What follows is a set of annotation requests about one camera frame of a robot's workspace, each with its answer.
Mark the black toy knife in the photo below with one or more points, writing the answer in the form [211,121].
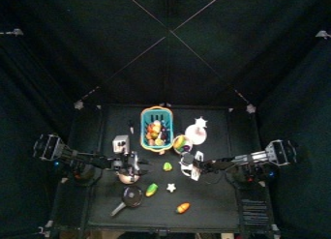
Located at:
[131,126]

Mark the orange toy fruit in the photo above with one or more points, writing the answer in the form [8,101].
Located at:
[151,129]

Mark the green starfruit toy piece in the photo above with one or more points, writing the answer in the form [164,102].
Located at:
[167,166]

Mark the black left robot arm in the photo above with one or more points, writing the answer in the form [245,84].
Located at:
[71,155]

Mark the purple toy eggplant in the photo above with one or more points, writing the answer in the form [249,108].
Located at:
[163,133]

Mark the orange toy carrot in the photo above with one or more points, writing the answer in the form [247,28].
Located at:
[183,208]

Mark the silver frame corner bracket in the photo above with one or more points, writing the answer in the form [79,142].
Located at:
[251,108]
[13,32]
[77,104]
[321,34]

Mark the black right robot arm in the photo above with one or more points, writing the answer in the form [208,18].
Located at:
[253,158]

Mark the white toy plate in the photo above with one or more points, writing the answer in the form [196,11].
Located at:
[196,134]

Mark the silver toy toaster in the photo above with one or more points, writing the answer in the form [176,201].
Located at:
[120,143]

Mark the yellow toy fruit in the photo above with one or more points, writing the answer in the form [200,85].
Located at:
[159,141]

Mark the green and yellow toy corn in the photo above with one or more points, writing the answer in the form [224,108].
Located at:
[151,189]

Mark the small white star slice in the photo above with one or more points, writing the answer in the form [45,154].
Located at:
[171,187]

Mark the small bowl with toy food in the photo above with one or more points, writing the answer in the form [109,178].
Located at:
[181,143]

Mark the pink toy bowl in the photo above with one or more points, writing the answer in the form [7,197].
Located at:
[128,177]

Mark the teal basket with orange rim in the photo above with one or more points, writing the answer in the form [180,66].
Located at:
[156,129]

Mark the black toy frying pan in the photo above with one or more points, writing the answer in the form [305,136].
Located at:
[129,199]

